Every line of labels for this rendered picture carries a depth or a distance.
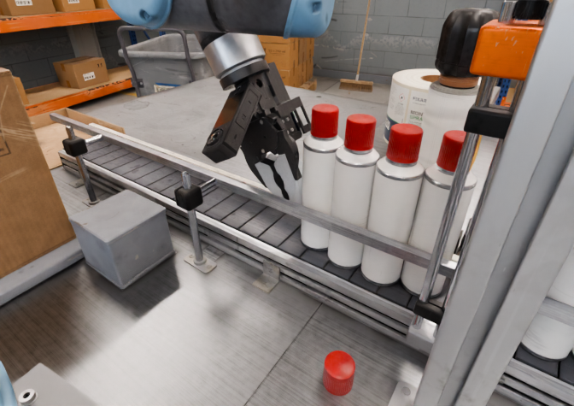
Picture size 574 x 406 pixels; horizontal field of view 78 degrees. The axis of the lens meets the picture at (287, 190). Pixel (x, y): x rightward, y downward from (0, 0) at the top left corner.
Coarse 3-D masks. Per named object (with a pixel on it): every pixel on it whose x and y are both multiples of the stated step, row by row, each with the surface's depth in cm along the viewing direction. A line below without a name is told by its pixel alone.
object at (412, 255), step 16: (80, 128) 71; (96, 128) 70; (128, 144) 63; (160, 160) 59; (176, 160) 58; (208, 176) 53; (224, 176) 53; (240, 192) 51; (256, 192) 49; (288, 208) 46; (304, 208) 46; (320, 224) 44; (336, 224) 43; (352, 224) 43; (368, 240) 41; (384, 240) 40; (400, 256) 40; (416, 256) 38; (448, 272) 37; (544, 304) 32; (560, 304) 32; (560, 320) 32
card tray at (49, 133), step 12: (36, 120) 103; (48, 120) 106; (84, 120) 105; (96, 120) 101; (36, 132) 101; (48, 132) 101; (60, 132) 101; (120, 132) 96; (48, 144) 94; (60, 144) 94; (48, 156) 88
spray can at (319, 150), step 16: (320, 112) 41; (336, 112) 41; (320, 128) 42; (336, 128) 43; (304, 144) 44; (320, 144) 43; (336, 144) 43; (304, 160) 45; (320, 160) 43; (304, 176) 46; (320, 176) 44; (304, 192) 47; (320, 192) 46; (320, 208) 47; (304, 224) 50; (304, 240) 51; (320, 240) 50
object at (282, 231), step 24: (96, 144) 83; (120, 168) 73; (144, 168) 73; (168, 168) 73; (168, 192) 65; (216, 192) 65; (216, 216) 58; (240, 216) 58; (264, 216) 58; (288, 216) 58; (264, 240) 53; (288, 240) 53; (312, 264) 49; (384, 288) 45; (528, 360) 36
